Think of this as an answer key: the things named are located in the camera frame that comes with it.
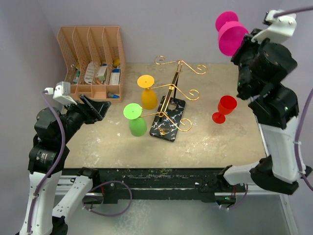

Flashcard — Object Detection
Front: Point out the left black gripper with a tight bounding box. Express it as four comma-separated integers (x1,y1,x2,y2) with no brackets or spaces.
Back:
58,93,111,142

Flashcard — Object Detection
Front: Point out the magenta plastic wine glass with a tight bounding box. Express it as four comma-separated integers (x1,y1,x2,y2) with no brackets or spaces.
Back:
215,11,248,56

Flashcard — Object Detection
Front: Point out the red plastic wine glass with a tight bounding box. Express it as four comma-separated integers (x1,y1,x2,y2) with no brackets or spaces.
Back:
212,95,237,124

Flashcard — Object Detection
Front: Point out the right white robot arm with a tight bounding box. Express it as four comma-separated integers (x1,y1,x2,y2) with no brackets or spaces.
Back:
217,28,312,195

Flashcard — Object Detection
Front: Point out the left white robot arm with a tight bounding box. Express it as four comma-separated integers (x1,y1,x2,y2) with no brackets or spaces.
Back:
19,95,111,235

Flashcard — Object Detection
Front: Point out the green plastic wine glass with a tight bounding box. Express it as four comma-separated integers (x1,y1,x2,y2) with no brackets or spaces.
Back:
123,103,147,137

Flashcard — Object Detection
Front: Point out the yellow plastic wine glass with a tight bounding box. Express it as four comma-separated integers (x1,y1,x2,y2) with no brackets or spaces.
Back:
137,74,158,110

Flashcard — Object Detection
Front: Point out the black marble rack base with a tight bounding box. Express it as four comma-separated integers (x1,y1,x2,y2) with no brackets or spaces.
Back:
149,97,186,142

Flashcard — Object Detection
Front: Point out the grey blue marker cap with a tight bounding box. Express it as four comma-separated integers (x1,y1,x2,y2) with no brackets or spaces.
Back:
107,92,120,99

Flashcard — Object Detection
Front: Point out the white printed packet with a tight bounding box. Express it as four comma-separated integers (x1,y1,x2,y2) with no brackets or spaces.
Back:
84,61,95,85

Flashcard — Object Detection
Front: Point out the white blue box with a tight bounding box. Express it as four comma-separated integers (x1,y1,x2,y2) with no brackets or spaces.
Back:
109,69,121,85

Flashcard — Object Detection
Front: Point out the white medicine box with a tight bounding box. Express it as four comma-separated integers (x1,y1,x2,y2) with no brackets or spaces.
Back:
95,65,107,82

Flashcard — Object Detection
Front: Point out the yellow small object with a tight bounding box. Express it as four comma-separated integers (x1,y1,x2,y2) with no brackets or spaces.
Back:
113,58,120,67

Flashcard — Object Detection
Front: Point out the peach plastic desk organizer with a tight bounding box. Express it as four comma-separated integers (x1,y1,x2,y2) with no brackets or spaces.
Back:
57,26,126,103

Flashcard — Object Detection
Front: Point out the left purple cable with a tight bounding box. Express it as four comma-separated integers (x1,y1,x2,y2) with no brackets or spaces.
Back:
25,91,67,233

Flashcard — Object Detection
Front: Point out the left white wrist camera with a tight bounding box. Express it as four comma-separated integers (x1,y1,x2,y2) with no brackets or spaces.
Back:
44,81,77,106

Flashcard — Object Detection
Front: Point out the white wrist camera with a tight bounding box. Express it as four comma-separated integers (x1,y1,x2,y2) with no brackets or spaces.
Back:
44,81,77,106
251,10,297,44

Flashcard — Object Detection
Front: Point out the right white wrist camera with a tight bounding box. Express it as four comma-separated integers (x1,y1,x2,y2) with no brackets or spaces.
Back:
251,10,297,44

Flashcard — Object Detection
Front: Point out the gold wire glass rack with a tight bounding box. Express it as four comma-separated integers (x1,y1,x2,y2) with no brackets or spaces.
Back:
151,55,207,132

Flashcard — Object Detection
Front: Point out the purple loop cable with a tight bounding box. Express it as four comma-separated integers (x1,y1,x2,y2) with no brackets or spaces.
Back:
82,180,134,217

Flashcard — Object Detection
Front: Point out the black metal base frame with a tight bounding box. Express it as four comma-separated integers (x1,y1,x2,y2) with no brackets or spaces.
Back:
61,167,247,205

